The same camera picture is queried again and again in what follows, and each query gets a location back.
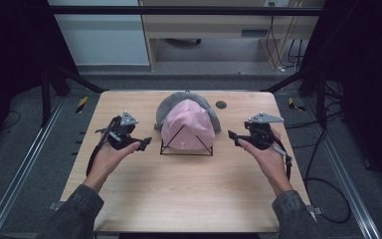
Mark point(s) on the dark round table grommet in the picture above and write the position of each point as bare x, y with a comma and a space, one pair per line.
221, 105

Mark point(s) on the aluminium floor rail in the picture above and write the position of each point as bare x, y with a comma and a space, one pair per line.
341, 169
23, 169

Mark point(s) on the white cabinet panel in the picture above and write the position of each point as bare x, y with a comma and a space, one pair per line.
102, 40

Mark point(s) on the yellow black striped tape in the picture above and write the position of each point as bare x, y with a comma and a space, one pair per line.
293, 104

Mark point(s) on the grey tape strip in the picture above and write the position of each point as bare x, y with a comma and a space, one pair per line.
315, 209
53, 205

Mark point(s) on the person's left hand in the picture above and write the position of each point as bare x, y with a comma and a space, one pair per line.
104, 162

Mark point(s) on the black horizontal frame bar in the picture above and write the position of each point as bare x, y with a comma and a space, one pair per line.
179, 11

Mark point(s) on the black curtain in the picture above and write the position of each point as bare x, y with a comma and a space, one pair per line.
10, 49
368, 83

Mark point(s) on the person's right hand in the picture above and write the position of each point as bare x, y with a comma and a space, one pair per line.
272, 162

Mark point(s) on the grey beanie hat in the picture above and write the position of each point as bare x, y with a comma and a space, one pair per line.
169, 103

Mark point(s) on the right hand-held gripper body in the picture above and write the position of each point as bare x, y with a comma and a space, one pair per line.
260, 136

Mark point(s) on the black metal stand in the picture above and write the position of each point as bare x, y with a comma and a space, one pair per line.
45, 99
321, 99

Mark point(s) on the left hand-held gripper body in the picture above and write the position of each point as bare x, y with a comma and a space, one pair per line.
121, 139

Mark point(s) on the pink beanie hat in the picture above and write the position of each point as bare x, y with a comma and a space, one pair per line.
187, 119

